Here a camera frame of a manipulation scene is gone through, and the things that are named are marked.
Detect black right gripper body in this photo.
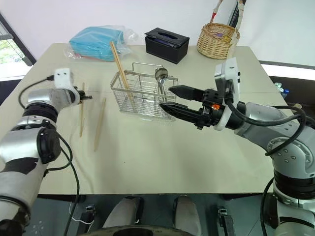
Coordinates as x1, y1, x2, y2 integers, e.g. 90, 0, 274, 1
196, 88, 227, 130

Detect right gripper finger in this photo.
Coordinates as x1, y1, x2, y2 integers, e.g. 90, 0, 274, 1
169, 85, 206, 102
159, 103, 201, 124

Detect metal spoon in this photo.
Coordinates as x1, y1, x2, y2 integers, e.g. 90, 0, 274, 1
154, 67, 170, 103

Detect woven wicker basket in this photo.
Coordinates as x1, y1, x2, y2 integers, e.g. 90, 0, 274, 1
196, 0, 246, 59

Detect wooden chopstick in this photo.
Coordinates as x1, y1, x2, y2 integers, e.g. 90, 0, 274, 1
110, 41, 135, 109
93, 97, 107, 152
79, 82, 86, 138

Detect black tissue box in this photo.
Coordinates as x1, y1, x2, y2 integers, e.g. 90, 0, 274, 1
144, 27, 190, 65

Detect blue cloths in plastic bag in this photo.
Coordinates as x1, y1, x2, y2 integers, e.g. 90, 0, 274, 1
64, 24, 138, 62

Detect clear plastic bottle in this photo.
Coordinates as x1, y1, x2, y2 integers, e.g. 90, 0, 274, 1
274, 82, 291, 100

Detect black side table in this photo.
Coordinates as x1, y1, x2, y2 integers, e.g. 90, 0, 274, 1
258, 60, 315, 116

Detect grey rounded shape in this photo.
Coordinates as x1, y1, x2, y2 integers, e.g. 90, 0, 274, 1
173, 195, 201, 236
102, 196, 145, 229

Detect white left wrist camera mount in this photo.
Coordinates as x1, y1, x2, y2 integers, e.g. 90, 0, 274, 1
53, 67, 82, 106

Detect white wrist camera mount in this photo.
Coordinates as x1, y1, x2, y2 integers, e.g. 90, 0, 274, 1
53, 67, 82, 106
213, 57, 243, 131

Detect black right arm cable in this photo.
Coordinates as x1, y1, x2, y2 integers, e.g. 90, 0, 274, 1
222, 90, 309, 157

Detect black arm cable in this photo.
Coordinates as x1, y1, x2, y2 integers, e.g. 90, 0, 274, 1
19, 75, 81, 236
222, 90, 309, 157

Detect metal wire basket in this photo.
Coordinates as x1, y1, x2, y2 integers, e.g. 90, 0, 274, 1
110, 62, 179, 122

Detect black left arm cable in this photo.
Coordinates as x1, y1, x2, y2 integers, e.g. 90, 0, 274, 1
19, 75, 81, 236

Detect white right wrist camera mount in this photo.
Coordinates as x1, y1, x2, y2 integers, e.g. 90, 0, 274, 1
213, 57, 243, 131

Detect dark window frame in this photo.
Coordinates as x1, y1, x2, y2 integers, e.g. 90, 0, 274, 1
0, 11, 37, 67

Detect black stand bracket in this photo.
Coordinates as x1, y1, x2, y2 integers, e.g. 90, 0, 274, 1
78, 204, 95, 228
217, 207, 236, 236

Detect thin white cable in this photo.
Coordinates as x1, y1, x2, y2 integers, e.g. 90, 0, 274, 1
70, 201, 92, 225

